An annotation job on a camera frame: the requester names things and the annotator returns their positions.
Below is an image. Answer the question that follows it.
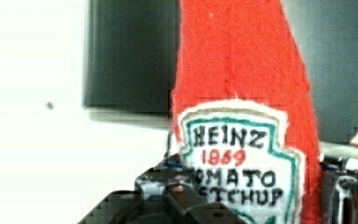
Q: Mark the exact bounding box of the red felt ketchup bottle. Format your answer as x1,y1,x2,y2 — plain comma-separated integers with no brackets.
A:
172,0,323,224

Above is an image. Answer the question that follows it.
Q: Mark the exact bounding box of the silver toaster oven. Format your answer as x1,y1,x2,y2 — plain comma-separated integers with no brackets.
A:
83,0,358,159

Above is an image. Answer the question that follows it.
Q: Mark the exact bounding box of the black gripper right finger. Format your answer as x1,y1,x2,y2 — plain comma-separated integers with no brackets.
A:
321,157,358,224

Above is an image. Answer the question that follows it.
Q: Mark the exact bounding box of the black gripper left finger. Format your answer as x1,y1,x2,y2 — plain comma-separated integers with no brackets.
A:
77,154,247,224

